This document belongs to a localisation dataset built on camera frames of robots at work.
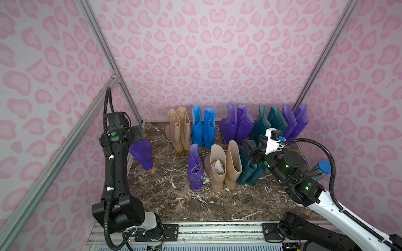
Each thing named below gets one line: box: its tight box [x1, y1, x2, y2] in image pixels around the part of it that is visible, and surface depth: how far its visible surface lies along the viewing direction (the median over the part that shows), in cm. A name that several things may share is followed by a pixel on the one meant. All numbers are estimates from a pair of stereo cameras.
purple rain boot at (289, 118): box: [281, 103, 297, 141], surface depth 88 cm
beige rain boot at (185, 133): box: [176, 106, 192, 152], surface depth 91 cm
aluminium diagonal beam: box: [0, 74, 121, 243], surface depth 61 cm
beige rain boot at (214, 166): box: [203, 144, 227, 193], surface depth 75 cm
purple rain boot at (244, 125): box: [235, 104, 254, 146], surface depth 90 cm
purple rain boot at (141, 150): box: [128, 139, 154, 171], surface depth 88 cm
